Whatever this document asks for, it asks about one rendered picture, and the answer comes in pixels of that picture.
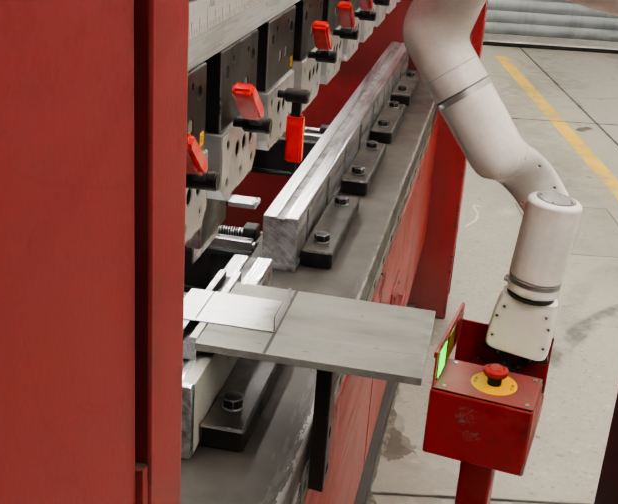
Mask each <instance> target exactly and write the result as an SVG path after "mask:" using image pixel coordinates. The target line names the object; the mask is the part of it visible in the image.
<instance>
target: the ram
mask: <svg viewBox="0 0 618 504"><path fill-rule="evenodd" d="M299 1H300V0H261V1H260V2H258V3H256V4H254V5H252V6H250V7H249V8H247V9H245V10H243V11H241V12H239V13H237V14H236V15H234V16H232V17H230V18H228V19H226V20H225V21H223V22H221V23H219V24H217V25H215V26H214V27H212V28H210V29H208V30H206V31H204V32H202V33H201V34H199V35H197V36H195V37H193V38H191V39H190V40H189V43H188V71H190V70H191V69H193V68H194V67H196V66H198V65H199V64H201V63H202V62H204V61H206V60H207V59H209V58H210V57H212V56H213V55H215V54H217V53H218V52H220V51H221V50H223V49H224V48H226V47H228V46H229V45H231V44H232V43H234V42H235V41H237V40H239V39H240V38H242V37H243V36H245V35H246V34H248V33H250V32H251V31H253V30H254V29H256V28H258V27H259V26H261V25H262V24H264V23H265V22H267V21H269V20H270V19H272V18H273V17H275V16H276V15H278V14H280V13H281V12H283V11H284V10H286V9H287V8H289V7H291V6H292V5H294V4H295V3H297V2H299Z"/></svg>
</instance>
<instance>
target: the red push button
mask: <svg viewBox="0 0 618 504"><path fill-rule="evenodd" d="M483 372H484V374H485V375H486V376H487V377H488V380H487V384H488V385H490V386H492V387H499V386H501V383H502V380H503V379H505V378H507V376H508V375H509V370H508V369H507V368H506V367H505V366H503V365H501V364H497V363H491V364H487V365H485V366H484V368H483Z"/></svg>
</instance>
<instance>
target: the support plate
mask: <svg viewBox="0 0 618 504"><path fill-rule="evenodd" d="M287 292H288V289H281V288H274V287H267V286H260V285H253V284H247V283H240V282H237V283H236V284H235V285H234V287H233V288H232V290H231V291H230V293H229V294H236V295H242V296H249V297H256V298H263V299H270V300H276V301H283V299H284V298H285V296H286V294H287ZM435 313H436V312H435V311H431V310H424V309H418V308H411V307H404V306H397V305H390V304H383V303H377V302H370V301H363V300H356V299H349V298H342V297H335V296H329V295H322V294H315V293H308V292H301V291H298V293H297V295H296V297H295V299H294V301H293V303H292V305H291V307H290V308H289V310H288V312H287V314H286V316H285V318H284V320H283V322H282V324H281V326H280V327H279V329H278V331H277V333H276V335H275V337H274V339H273V341H272V343H271V344H270V346H269V348H268V350H267V352H266V354H263V351H264V349H265V347H266V345H267V343H268V341H269V339H270V338H271V336H272V334H273V333H268V332H263V331H257V330H250V329H244V328H237V327H231V326H224V325H218V324H211V323H208V325H207V326H206V328H205V329H204V331H203V332H202V334H201V335H200V337H199V338H198V339H197V341H196V342H195V350H197V351H204V352H210V353H216V354H223V355H229V356H235V357H242V358H248V359H254V360H260V361H267V362H273V363H279V364H286V365H292V366H298V367H304V368H311V369H317V370H323V371H330V372H336V373H342V374H349V375H355V376H361V377H367V378H374V379H380V380H386V381H393V382H399V383H405V384H411V385H418V386H421V383H422V379H423V374H424V369H425V364H426V359H427V354H428V349H429V344H430V339H431V334H432V329H433V325H434V320H435Z"/></svg>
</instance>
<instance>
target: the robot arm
mask: <svg viewBox="0 0 618 504"><path fill-rule="evenodd" d="M567 1H570V2H572V3H575V4H577V5H580V6H583V7H586V8H589V9H593V10H596V11H600V12H603V13H607V14H610V15H614V16H618V0H567ZM485 2H486V0H413V1H412V3H411V5H410V7H409V9H408V11H407V13H406V16H405V19H404V23H403V40H404V44H405V47H406V50H407V52H408V54H409V56H410V58H411V60H412V62H413V64H414V66H415V67H416V69H417V71H418V73H419V75H420V77H421V78H422V80H423V82H424V84H425V85H426V87H427V89H428V91H429V93H430V95H431V97H432V98H433V100H434V102H435V104H436V106H437V107H438V109H439V111H440V113H441V115H442V116H443V118H444V120H445V122H446V123H447V125H448V127H449V129H450V130H451V132H452V134H453V136H454V137H455V139H456V141H457V143H458V145H459V146H460V148H461V150H462V152H463V153H464V155H465V157H466V159H467V160H468V162H469V164H470V165H471V167H472V168H473V169H474V171H475V172H476V173H477V174H478V175H479V176H481V177H483V178H485V179H493V180H495V181H497V182H499V183H500V184H502V185H503V186H504V187H505V188H506V189H507V190H508V191H509V192H510V193H511V195H512V196H513V197H514V198H515V200H516V201H517V203H518V204H519V206H520V207H521V209H522V210H523V212H524V214H523V218H522V221H521V225H520V229H519V233H518V237H517V241H516V245H515V249H514V253H513V257H512V261H511V265H510V269H509V272H510V273H507V272H506V273H505V275H504V280H505V281H507V283H508V285H506V286H504V288H503V289H502V291H501V293H500V295H499V297H498V299H497V302H496V304H495V307H494V310H493V313H492V317H491V320H490V323H489V327H488V330H487V334H486V338H485V340H484V342H483V346H485V347H486V348H488V349H490V350H492V351H494V352H495V353H496V355H497V356H498V358H499V359H500V361H501V365H503V366H505V367H506V368H507V369H508V370H509V372H513V373H517V374H519V373H520V370H522V368H524V367H526V366H528V365H530V364H533V363H535V364H543V365H545V364H547V362H548V352H549V349H550V346H551V342H552V338H553V334H554V330H555V325H556V319H557V311H558V300H557V298H558V296H559V293H560V289H561V285H562V281H563V278H564V274H565V271H566V267H567V264H568V260H569V257H570V253H571V249H572V246H573V243H574V241H575V240H576V238H577V236H578V234H579V230H580V218H581V214H582V210H583V208H582V205H581V204H580V203H579V202H578V201H576V200H575V199H573V198H571V197H570V196H569V194H568V192H567V190H566V189H565V187H564V185H563V183H562V181H561V179H560V178H559V176H558V174H557V173H556V171H555V170H554V168H553V167H552V165H551V164H550V163H549V162H548V160H547V159H546V158H545V157H544V156H543V155H542V154H541V153H539V152H538V151H537V150H536V149H534V148H533V147H531V146H530V145H528V144H527V143H526V142H525V141H524V140H523V138H522V137H521V135H520V134H519V132H518V130H517V128H516V126H515V124H514V122H513V120H512V119H511V117H510V115H509V113H508V111H507V109H506V107H505V105H504V103H503V101H502V100H501V98H500V96H499V94H498V92H497V90H496V88H495V87H494V85H493V83H492V81H491V79H490V77H489V76H488V74H487V72H486V70H485V68H484V66H483V64H482V63H481V61H480V59H479V57H478V55H477V53H476V52H475V50H474V48H473V46H472V44H471V41H470V34H471V31H472V29H473V27H474V25H475V23H476V21H477V19H478V16H479V14H480V12H481V10H482V8H483V6H484V4H485ZM511 354H513V355H517V356H519V357H518V359H517V360H515V362H513V365H512V359H511ZM511 366H512V368H511Z"/></svg>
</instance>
